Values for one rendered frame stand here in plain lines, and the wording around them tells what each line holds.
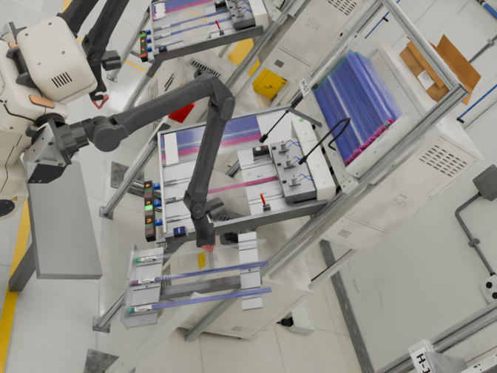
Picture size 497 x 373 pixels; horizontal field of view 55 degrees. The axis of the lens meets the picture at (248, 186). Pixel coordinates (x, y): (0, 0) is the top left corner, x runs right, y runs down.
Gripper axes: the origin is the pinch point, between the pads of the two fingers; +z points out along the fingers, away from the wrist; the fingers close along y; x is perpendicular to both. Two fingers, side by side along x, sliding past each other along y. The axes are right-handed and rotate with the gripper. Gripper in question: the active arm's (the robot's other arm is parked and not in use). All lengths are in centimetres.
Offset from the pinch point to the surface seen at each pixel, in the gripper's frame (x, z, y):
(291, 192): -33.9, 4.4, 28.4
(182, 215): 14.8, 8.6, 28.8
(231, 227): -6.2, 11.8, 20.3
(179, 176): 17, 7, 53
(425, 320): -108, 154, 44
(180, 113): 22, 15, 119
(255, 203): -17.9, 9.4, 30.2
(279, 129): -33, 6, 77
